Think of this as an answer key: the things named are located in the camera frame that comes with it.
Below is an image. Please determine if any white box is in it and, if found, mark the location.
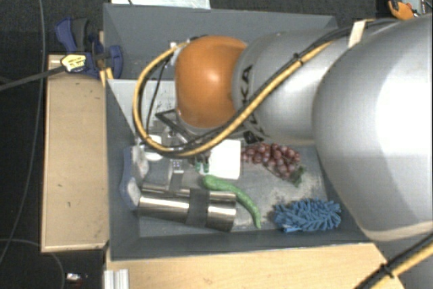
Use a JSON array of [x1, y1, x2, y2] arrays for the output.
[[208, 139, 242, 181]]

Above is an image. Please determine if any clear blue plastic packet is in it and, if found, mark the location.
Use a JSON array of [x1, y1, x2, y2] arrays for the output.
[[118, 144, 150, 211]]

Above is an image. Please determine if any blue fluffy cloth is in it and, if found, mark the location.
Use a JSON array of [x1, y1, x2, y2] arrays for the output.
[[272, 198, 342, 233]]

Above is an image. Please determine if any white cup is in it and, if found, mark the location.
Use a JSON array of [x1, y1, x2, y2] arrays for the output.
[[144, 134, 164, 163]]

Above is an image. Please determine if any pale wood board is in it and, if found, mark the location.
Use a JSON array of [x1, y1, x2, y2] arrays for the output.
[[41, 54, 111, 253]]

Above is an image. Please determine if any green toy chili pepper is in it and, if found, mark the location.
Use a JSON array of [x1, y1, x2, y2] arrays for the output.
[[202, 174, 263, 229]]

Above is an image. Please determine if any steel cylinder with black band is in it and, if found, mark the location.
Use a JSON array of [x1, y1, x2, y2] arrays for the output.
[[137, 184, 237, 233]]

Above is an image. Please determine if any grey metal bin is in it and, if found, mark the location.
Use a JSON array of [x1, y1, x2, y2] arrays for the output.
[[102, 2, 375, 260]]

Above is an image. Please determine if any purple toy grape bunch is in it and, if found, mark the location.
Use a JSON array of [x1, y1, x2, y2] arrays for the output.
[[241, 141, 307, 188]]

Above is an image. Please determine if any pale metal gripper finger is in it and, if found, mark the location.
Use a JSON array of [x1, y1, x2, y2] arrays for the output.
[[146, 164, 172, 186], [168, 160, 186, 194]]

